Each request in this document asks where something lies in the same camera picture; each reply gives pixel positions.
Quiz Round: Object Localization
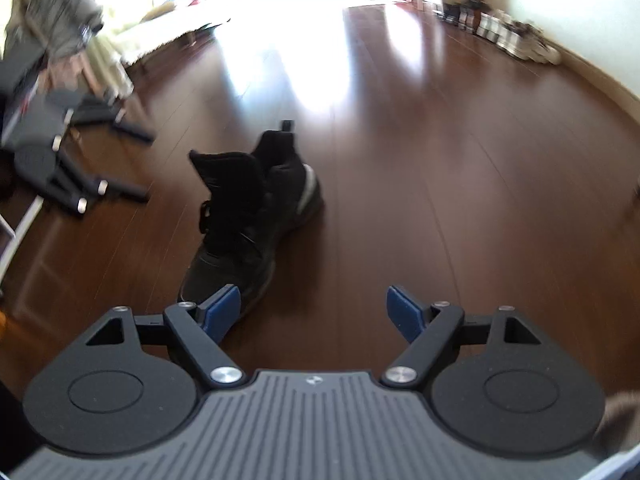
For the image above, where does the row of shoes by wall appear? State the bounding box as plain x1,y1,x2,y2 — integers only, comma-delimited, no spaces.
440,0,564,66

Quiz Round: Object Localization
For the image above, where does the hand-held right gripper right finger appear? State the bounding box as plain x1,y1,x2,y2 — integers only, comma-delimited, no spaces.
386,285,543,390

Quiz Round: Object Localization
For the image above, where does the wooden chair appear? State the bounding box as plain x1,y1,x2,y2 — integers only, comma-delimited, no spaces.
30,45,132,112

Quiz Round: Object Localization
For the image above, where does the bed with light sheet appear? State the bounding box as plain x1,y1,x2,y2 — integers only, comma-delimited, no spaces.
97,0,234,69

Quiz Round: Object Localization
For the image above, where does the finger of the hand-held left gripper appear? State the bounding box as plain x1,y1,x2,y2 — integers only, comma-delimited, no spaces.
47,157,151,218
70,99,154,143

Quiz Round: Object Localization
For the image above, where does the cream cloth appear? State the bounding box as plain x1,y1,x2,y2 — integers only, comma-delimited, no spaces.
82,35,137,104

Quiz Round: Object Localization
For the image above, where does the tan fuzzy cloth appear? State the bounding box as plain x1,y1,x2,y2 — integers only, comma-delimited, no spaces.
594,389,640,462

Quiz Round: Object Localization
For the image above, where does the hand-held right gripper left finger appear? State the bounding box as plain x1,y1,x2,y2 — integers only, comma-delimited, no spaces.
85,283,247,389

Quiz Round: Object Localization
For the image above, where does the white metal frame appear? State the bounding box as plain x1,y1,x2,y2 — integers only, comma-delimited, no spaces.
0,194,47,282

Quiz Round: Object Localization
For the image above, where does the black low sneaker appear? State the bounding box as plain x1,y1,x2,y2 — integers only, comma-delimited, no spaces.
177,120,324,322

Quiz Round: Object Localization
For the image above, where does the grey jacket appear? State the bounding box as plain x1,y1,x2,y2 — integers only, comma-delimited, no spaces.
4,0,107,62

